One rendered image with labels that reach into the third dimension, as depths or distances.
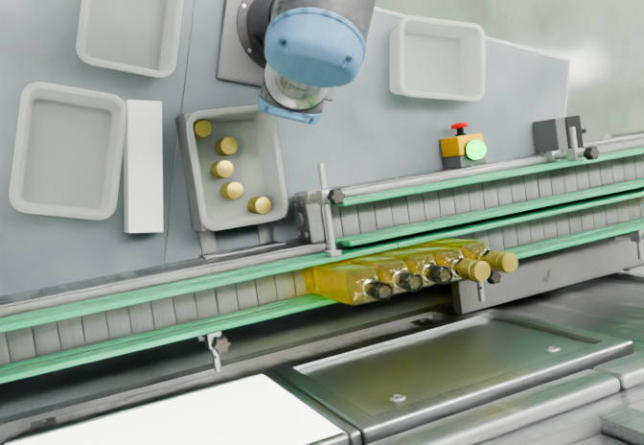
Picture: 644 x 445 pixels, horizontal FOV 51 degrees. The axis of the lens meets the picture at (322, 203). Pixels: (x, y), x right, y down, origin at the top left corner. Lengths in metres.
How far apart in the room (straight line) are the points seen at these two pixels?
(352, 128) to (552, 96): 0.57
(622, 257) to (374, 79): 0.74
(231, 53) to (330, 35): 0.63
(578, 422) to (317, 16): 0.58
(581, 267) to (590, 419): 0.78
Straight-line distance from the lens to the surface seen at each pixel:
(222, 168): 1.29
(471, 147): 1.51
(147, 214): 1.27
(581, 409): 0.97
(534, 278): 1.59
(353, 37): 0.78
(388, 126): 1.52
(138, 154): 1.27
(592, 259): 1.70
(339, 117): 1.46
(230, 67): 1.38
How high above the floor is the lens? 2.06
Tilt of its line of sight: 66 degrees down
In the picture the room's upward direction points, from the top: 90 degrees clockwise
